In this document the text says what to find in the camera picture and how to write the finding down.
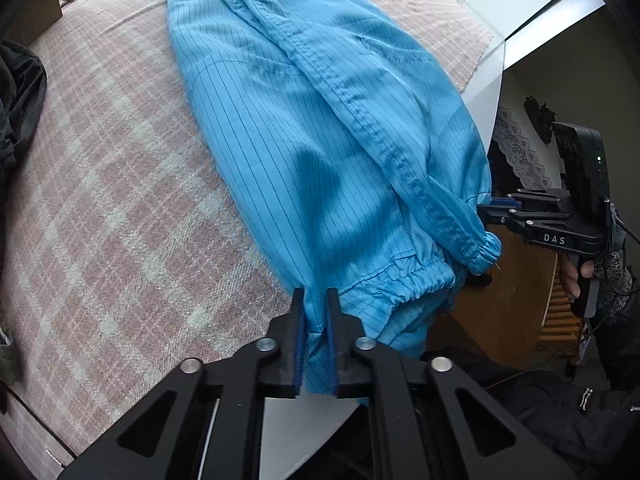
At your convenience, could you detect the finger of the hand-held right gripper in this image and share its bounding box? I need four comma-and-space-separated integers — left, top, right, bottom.
477, 204, 573, 235
491, 189, 570, 212

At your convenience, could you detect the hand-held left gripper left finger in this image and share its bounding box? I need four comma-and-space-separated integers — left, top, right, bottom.
57, 287, 307, 480

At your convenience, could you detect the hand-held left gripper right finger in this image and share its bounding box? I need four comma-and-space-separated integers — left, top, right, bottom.
325, 287, 576, 480

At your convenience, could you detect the blue striped work coat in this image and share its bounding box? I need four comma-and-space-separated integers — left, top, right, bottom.
165, 0, 502, 395

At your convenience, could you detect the person's right hand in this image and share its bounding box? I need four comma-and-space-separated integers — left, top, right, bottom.
558, 254, 584, 302

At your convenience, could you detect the white lace cloth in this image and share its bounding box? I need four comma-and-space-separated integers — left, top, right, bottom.
492, 105, 556, 191

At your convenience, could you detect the wooden cabinet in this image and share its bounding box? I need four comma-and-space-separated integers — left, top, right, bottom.
427, 232, 560, 368

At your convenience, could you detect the wooden slatted panel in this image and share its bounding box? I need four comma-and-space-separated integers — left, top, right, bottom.
539, 260, 588, 362

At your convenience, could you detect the person's black jacket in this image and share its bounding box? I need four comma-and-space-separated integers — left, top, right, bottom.
425, 349, 640, 480

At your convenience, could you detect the pink plaid blanket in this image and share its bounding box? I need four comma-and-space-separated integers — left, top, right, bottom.
0, 0, 493, 466

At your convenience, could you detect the olive green cloth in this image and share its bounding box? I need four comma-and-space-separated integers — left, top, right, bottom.
0, 325, 22, 386

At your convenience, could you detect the black cloth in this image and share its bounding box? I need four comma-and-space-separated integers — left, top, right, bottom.
0, 40, 48, 196

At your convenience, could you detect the wooden board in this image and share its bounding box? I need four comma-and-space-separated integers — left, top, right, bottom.
10, 0, 64, 52

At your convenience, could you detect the black cable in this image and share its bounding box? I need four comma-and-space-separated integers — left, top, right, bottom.
606, 200, 640, 247

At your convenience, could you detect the dark wall ornament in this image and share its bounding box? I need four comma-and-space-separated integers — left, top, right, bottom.
524, 96, 557, 145

